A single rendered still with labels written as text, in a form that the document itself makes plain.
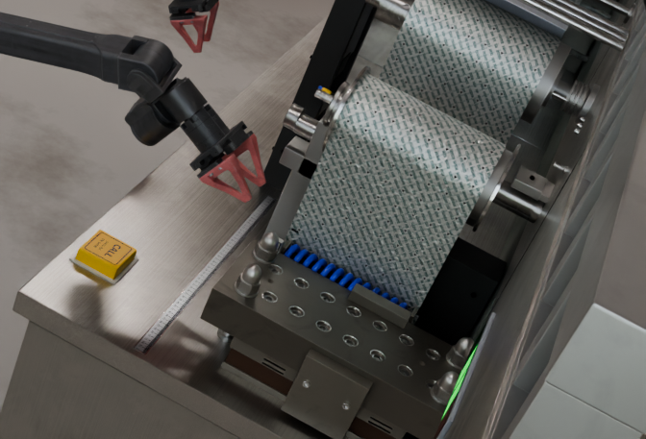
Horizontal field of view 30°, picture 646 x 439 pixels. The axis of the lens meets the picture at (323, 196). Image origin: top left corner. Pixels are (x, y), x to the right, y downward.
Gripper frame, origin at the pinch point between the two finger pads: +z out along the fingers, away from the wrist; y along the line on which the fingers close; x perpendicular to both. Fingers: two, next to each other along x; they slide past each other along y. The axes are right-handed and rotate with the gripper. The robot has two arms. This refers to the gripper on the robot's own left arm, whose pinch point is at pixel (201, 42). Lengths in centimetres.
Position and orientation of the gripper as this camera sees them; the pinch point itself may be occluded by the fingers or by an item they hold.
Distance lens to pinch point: 231.5
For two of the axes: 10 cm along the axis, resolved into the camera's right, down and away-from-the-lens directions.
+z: 1.4, 8.8, 4.5
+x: -9.7, 0.3, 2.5
